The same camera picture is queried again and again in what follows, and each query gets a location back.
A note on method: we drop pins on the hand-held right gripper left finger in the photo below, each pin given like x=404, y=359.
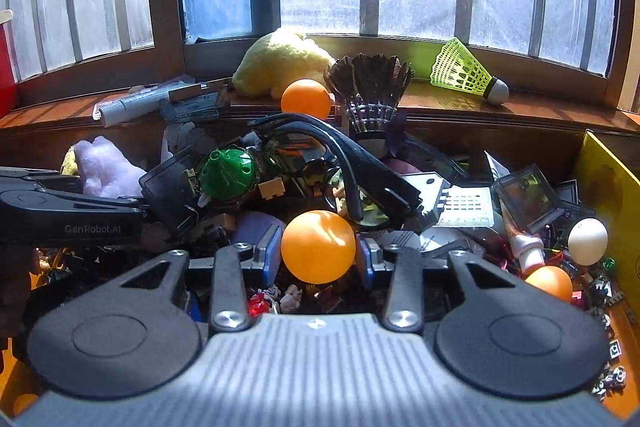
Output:
x=272, y=252

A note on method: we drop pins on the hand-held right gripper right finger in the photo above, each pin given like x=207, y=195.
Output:
x=365, y=257

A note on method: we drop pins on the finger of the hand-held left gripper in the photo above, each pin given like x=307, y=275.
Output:
x=40, y=178

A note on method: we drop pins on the orange ping pong ball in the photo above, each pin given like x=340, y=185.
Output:
x=550, y=284
x=318, y=247
x=306, y=99

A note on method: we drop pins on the dark clear plastic case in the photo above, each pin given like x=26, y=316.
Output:
x=167, y=187

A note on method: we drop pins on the yellow cardboard box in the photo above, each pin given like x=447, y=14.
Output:
x=610, y=187

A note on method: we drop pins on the wooden desktop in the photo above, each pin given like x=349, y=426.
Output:
x=632, y=357

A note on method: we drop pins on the purple plush toy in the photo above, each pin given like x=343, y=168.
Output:
x=107, y=169

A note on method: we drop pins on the green perforated plastic ball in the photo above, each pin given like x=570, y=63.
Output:
x=227, y=174

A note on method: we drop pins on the clear stencil ruler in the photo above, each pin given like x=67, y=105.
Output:
x=462, y=202

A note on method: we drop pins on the white marker pen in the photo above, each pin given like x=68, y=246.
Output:
x=130, y=104

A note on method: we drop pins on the red container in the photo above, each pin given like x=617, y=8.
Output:
x=6, y=67

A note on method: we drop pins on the white pink toy pin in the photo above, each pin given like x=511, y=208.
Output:
x=527, y=247

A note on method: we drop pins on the black feather shuttlecock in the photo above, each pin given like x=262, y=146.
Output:
x=370, y=87

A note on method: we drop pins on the yellow plush toy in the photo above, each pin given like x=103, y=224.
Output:
x=280, y=59

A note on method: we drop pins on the yellow-green plastic shuttlecock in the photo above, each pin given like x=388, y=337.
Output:
x=460, y=69

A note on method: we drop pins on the white ping pong ball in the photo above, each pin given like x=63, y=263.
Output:
x=588, y=241

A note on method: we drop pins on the wooden windowsill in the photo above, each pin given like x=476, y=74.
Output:
x=550, y=112

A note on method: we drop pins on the pile of dark toy bricks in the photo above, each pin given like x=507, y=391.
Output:
x=607, y=292

